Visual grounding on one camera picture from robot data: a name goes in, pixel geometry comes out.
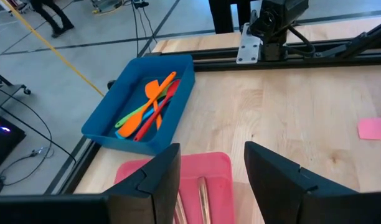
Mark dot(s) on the red silicone spatula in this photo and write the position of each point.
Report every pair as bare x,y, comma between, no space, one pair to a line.
173,88

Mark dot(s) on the black computer tower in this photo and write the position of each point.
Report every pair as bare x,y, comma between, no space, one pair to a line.
3,140

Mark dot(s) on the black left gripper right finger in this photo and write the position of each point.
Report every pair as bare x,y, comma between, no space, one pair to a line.
271,186

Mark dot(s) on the grey rolling stand base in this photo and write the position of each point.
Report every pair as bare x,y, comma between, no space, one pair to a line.
7,90

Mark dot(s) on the blue plastic bin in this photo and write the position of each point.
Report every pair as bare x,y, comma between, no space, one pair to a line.
175,121

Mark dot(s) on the person's legs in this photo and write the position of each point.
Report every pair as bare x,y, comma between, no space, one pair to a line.
58,18

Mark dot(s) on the pink plastic bin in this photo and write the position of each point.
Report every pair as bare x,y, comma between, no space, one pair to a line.
215,174

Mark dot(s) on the orange silicone spatula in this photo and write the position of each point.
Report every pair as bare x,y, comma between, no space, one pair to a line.
151,88
131,124

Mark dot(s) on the pink silicone spatula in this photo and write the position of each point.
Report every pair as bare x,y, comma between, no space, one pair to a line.
374,129

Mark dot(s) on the grey floor equipment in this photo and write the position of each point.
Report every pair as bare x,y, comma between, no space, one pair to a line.
106,4

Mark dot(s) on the blue silicone spatula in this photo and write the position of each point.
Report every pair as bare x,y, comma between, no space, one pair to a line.
119,136

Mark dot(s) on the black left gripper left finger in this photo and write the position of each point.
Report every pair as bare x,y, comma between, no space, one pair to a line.
165,180

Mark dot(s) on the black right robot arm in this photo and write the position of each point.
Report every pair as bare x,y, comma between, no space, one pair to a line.
280,12

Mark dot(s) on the rose gold table knife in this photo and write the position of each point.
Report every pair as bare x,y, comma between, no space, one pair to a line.
204,199

